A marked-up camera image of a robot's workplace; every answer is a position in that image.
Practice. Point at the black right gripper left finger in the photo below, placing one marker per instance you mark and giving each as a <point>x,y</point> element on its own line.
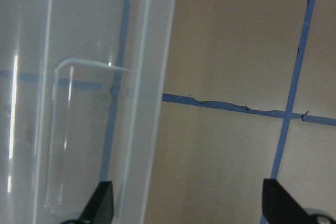
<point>100,207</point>

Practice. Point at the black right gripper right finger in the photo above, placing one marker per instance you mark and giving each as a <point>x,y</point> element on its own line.
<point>280,207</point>

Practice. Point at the clear plastic box lid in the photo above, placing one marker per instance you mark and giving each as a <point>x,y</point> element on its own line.
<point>81,90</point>

